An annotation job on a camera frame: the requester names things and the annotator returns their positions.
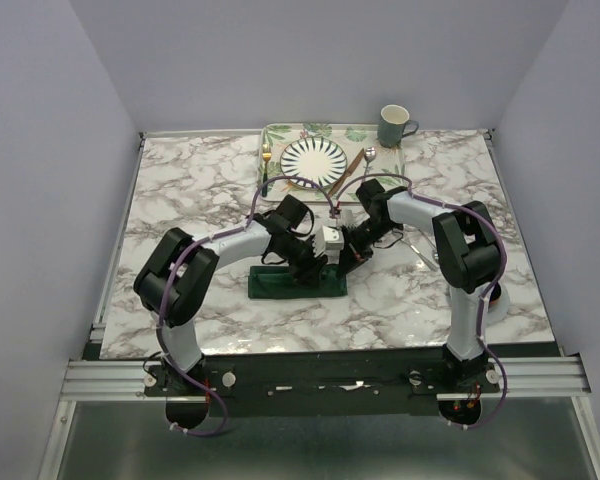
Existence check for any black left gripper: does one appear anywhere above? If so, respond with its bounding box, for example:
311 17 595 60
278 233 328 291

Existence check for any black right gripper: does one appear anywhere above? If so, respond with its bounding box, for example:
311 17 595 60
336 218 397 279

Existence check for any dark green cloth napkin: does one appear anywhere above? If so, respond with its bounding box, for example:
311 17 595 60
248 265 348 300

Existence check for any silver fork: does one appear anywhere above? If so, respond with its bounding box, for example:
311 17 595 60
401 238 438 271

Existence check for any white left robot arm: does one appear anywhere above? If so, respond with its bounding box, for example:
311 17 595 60
133 195 328 395

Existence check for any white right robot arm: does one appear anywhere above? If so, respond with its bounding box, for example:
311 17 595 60
337 179 507 392

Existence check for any striped white round plate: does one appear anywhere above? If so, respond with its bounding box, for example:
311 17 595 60
280 137 348 189

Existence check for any leaf-patterned serving tray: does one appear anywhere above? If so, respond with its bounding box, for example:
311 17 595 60
256 122 406 205

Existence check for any silver spoon on tray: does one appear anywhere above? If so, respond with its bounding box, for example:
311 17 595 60
363 146 377 178

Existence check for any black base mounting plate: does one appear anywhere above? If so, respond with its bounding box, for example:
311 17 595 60
82 340 511 419

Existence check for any green ceramic mug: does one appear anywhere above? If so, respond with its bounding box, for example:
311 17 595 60
377 104 420 148

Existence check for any white saucer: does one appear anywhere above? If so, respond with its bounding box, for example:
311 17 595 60
486 286 510 326

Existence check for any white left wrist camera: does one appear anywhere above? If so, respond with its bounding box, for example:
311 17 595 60
312 226 344 257

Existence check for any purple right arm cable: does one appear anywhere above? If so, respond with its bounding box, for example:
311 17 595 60
332 172 509 431

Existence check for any gold fork green handle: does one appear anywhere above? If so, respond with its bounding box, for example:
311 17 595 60
261 143 272 197

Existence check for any aluminium frame rail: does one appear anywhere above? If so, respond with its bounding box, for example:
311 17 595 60
60 357 590 402

